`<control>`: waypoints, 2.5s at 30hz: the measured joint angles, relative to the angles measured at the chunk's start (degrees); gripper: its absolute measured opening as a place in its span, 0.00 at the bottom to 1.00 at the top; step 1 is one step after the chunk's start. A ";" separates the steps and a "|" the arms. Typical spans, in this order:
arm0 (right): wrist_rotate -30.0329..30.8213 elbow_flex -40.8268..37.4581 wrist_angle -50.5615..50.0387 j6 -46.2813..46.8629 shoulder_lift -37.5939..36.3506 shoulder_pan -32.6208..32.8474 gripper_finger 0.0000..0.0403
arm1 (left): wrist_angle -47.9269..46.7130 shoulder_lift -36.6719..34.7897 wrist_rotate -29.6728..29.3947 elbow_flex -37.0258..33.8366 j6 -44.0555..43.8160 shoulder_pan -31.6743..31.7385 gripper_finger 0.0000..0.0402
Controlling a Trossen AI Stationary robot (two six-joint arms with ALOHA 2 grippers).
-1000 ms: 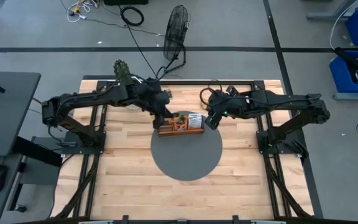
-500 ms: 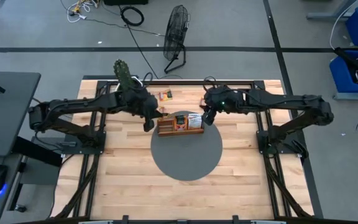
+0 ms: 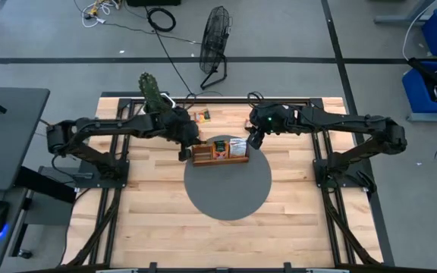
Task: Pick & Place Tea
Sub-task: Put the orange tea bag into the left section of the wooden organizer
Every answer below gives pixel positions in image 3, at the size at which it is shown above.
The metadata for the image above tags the black stand on bin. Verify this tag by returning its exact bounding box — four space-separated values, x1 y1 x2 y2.
407 56 437 103

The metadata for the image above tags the white floor cable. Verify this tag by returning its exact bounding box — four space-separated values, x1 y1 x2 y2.
401 3 437 61

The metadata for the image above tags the white orange Tazo tea packet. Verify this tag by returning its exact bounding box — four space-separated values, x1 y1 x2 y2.
228 138 248 158

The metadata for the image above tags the coiled black cable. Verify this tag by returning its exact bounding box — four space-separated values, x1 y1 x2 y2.
145 6 177 33

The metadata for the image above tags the grey round placemat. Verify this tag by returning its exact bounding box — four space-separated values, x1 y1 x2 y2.
183 135 272 221

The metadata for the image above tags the black equipment case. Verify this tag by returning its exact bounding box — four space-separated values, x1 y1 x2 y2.
126 0 182 8

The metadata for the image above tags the black desk with monitor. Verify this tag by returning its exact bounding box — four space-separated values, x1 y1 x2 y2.
0 86 52 190

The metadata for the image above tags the large blue storage bin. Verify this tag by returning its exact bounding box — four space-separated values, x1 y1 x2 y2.
401 60 437 115

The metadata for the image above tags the green cactus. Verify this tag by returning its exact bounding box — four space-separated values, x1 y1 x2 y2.
138 72 172 113

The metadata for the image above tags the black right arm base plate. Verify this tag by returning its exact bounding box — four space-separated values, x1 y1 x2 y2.
313 158 371 190

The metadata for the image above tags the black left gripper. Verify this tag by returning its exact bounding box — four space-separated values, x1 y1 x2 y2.
163 107 209 162

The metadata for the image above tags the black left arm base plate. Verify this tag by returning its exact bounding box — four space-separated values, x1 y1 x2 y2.
76 158 130 190

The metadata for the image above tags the grey desk foot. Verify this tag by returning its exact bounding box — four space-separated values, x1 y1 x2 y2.
373 0 437 27

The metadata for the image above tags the white cable bundle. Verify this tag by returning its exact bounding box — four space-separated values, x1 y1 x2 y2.
73 0 123 30

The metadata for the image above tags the wooden tea organizer box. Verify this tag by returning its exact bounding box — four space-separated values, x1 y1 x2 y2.
191 142 250 168

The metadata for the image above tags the black floor fan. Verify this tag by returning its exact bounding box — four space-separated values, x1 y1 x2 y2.
198 5 233 91

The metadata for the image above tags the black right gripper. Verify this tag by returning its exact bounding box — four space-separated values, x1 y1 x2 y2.
247 102 299 150

